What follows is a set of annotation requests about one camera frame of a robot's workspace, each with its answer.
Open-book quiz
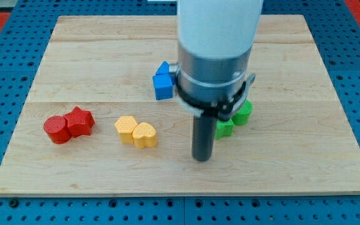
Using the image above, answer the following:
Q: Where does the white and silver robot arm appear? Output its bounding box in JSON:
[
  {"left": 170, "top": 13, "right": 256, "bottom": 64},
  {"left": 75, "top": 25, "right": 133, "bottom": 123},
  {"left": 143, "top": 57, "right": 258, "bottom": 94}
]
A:
[{"left": 176, "top": 0, "right": 263, "bottom": 120}]

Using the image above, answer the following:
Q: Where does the blue cube block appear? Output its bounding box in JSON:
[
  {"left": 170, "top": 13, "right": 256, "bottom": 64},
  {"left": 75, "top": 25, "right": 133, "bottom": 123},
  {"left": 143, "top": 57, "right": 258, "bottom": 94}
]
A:
[{"left": 152, "top": 74, "right": 173, "bottom": 100}]

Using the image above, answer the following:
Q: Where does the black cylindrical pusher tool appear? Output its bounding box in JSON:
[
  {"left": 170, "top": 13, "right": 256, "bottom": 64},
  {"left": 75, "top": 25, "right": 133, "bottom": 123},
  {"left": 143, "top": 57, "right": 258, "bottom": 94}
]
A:
[{"left": 191, "top": 116, "right": 217, "bottom": 162}]

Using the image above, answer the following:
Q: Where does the yellow heart block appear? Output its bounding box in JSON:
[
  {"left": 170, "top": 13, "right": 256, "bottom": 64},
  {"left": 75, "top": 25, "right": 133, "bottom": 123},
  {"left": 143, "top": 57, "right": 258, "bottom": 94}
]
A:
[{"left": 132, "top": 122, "right": 158, "bottom": 149}]

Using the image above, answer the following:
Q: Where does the blue triangle block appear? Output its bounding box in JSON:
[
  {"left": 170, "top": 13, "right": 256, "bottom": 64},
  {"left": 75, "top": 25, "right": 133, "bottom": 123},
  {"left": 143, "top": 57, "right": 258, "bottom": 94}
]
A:
[{"left": 155, "top": 61, "right": 178, "bottom": 85}]

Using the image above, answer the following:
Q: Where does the green star block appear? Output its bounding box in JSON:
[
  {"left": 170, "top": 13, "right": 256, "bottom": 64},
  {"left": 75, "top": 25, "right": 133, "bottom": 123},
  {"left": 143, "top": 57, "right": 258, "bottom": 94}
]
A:
[{"left": 215, "top": 119, "right": 234, "bottom": 140}]

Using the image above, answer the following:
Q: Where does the yellow hexagon block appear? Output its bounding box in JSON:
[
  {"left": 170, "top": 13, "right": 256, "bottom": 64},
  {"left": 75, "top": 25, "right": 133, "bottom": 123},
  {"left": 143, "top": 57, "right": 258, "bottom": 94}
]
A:
[{"left": 114, "top": 116, "right": 138, "bottom": 144}]

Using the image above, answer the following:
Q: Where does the green cylinder block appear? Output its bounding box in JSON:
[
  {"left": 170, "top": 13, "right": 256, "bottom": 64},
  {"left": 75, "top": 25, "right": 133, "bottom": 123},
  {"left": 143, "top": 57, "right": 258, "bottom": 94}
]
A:
[{"left": 232, "top": 100, "right": 253, "bottom": 126}]

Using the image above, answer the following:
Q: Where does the red star block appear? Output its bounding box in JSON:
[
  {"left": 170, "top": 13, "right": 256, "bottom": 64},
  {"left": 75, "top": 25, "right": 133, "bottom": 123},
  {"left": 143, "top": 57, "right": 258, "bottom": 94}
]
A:
[{"left": 63, "top": 106, "right": 95, "bottom": 138}]

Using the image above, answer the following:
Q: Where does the wooden board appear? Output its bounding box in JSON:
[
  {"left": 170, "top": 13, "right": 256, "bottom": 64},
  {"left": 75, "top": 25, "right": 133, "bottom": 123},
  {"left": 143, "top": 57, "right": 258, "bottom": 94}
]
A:
[{"left": 0, "top": 15, "right": 360, "bottom": 198}]

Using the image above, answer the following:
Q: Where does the red cylinder block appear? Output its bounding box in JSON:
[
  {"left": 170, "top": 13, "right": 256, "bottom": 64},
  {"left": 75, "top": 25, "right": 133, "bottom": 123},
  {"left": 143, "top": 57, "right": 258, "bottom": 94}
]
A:
[{"left": 43, "top": 115, "right": 72, "bottom": 144}]

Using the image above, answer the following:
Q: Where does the black clamp ring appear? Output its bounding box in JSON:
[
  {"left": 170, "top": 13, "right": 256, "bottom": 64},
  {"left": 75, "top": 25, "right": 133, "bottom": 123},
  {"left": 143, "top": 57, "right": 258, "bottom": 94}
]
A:
[{"left": 174, "top": 72, "right": 256, "bottom": 122}]

